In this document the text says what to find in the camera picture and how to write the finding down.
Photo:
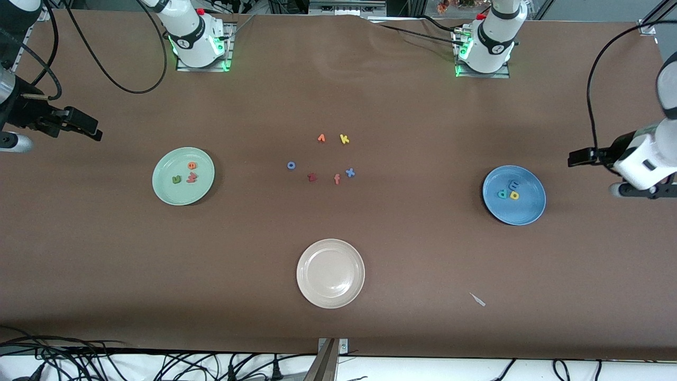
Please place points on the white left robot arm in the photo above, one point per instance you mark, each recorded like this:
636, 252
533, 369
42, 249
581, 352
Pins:
497, 37

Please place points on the aluminium frame corner bracket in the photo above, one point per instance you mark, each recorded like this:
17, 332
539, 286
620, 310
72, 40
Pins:
42, 14

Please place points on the grey metal box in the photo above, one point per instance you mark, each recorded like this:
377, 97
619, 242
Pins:
346, 8

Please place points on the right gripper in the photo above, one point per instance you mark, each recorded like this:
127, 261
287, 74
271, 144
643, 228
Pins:
24, 115

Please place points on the grey metal post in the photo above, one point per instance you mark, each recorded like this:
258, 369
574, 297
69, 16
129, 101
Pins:
323, 368

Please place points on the blue plate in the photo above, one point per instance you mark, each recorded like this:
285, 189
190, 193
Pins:
523, 211

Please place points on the aluminium frame profile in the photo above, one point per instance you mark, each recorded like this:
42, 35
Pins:
648, 26

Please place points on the brown paper table cover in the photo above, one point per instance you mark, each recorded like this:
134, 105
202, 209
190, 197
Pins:
106, 264

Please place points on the aluminium frame rail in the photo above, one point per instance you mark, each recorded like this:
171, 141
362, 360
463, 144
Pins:
18, 59

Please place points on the metal table edge bracket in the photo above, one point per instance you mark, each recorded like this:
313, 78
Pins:
344, 346

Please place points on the black power plug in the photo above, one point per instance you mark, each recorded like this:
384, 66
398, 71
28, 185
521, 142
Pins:
275, 370
232, 373

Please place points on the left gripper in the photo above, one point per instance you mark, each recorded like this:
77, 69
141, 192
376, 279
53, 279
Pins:
610, 153

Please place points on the green plate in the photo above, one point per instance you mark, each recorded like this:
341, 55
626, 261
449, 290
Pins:
169, 193

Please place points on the beige plate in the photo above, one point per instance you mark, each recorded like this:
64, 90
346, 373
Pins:
330, 273

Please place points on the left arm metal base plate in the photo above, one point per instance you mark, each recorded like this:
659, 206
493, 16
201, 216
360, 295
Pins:
484, 75

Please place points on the small white plastic scrap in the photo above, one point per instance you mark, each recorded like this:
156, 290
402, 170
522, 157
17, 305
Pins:
477, 299

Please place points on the orange dried flowers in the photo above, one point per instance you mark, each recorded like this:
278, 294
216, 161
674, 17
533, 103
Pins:
443, 6

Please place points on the red foam letter w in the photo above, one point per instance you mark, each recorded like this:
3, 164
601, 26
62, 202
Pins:
191, 178

